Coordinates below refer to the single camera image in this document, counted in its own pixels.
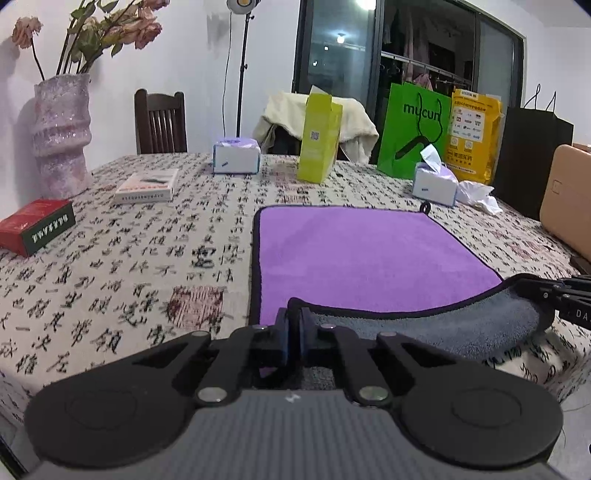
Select purple and grey towel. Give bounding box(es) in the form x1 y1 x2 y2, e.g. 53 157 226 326
249 206 554 360

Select lime green carton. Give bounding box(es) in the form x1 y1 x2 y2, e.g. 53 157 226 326
297 93 342 184

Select crumpled white tissue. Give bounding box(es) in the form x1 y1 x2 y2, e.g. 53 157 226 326
457 180 503 216

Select studio light on stand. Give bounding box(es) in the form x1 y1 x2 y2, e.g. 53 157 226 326
226 0 261 137

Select red and green box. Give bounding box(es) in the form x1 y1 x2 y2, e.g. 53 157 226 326
0 199 76 257

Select calligraphy print tablecloth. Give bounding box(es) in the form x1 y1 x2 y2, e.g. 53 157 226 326
1 154 590 434

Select dark wooden chair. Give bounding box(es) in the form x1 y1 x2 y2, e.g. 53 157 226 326
134 89 187 154

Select chair draped with cream cloth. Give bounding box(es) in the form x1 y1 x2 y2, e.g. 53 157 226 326
252 90 379 164

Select pink speckled vase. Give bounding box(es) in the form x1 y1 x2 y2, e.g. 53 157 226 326
32 74 92 200

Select left purple tissue box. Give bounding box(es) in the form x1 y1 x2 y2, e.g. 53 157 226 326
212 137 260 175

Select dried pink roses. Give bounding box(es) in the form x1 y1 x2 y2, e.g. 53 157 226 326
11 0 171 82

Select purple tissue box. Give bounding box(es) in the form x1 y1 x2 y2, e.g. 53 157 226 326
212 137 260 175
412 144 459 207

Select black paper bag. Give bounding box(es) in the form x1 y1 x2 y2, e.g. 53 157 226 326
493 96 574 220

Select green mucun paper bag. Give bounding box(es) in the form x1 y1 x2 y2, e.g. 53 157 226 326
377 83 452 180

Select dark framed glass door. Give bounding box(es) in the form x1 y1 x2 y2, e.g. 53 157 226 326
291 0 527 165

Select beige plastic case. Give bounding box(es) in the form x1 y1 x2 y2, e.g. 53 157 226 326
540 145 591 261

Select yellow plastic bag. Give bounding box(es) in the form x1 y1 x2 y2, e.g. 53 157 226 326
444 89 503 185

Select right purple tissue box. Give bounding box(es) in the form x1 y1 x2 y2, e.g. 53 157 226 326
412 144 459 207

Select white flat box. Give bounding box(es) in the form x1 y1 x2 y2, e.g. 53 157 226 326
112 169 179 205

